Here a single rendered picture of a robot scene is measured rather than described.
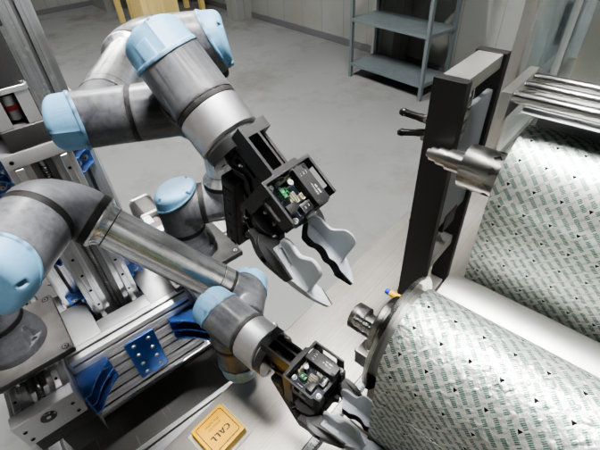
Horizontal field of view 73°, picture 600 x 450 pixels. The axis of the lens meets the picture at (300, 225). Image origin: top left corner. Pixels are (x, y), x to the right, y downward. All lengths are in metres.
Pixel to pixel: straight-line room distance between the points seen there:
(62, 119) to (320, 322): 0.64
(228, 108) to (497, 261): 0.40
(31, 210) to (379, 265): 0.75
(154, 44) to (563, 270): 0.53
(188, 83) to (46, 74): 0.67
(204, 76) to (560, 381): 0.45
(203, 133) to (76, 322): 0.98
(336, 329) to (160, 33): 0.68
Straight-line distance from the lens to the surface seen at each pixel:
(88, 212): 0.75
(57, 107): 0.60
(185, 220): 1.13
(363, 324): 0.49
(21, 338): 1.18
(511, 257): 0.60
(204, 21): 0.93
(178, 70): 0.46
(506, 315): 0.58
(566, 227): 0.55
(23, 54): 1.09
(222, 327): 0.66
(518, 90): 0.57
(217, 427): 0.82
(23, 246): 0.67
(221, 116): 0.44
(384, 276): 1.04
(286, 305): 2.12
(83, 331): 1.32
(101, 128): 0.58
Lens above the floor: 1.66
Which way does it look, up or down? 41 degrees down
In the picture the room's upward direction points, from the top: 4 degrees counter-clockwise
